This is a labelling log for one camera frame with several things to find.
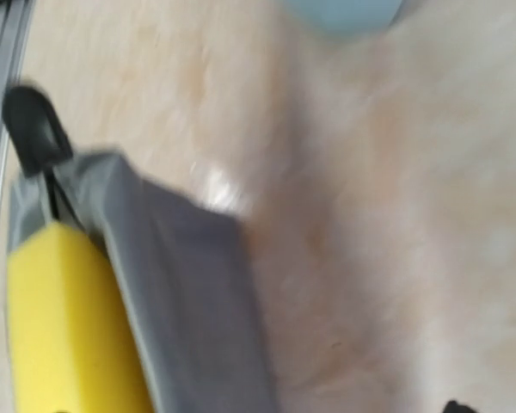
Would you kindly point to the yellow sponge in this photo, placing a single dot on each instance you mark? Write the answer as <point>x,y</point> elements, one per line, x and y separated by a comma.
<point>70,344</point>

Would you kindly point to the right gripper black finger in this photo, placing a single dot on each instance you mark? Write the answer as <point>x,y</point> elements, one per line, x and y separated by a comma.
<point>453,406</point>

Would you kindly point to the grey zipper pouch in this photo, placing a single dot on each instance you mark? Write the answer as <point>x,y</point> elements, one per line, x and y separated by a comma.
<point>182,271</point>

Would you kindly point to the light blue cup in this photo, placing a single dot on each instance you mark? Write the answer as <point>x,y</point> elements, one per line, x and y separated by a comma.
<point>347,17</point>

